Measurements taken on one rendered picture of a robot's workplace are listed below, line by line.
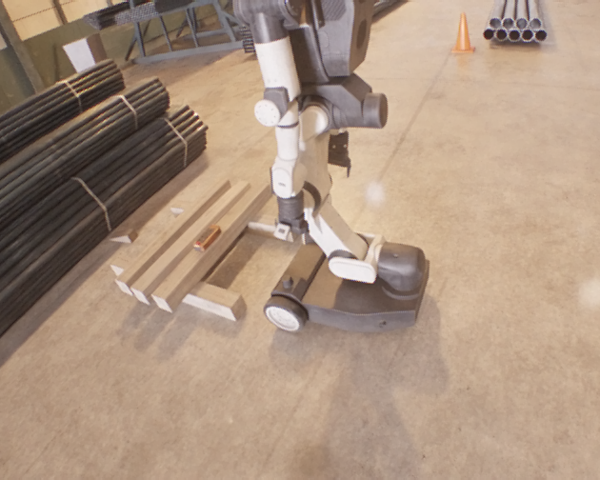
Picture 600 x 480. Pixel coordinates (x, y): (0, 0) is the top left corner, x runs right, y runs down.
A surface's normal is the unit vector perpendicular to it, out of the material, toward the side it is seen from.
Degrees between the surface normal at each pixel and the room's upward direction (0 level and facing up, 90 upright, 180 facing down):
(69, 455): 0
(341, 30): 90
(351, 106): 90
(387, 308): 0
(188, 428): 0
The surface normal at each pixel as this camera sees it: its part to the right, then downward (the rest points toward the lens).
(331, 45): -0.40, 0.64
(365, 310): -0.18, -0.76
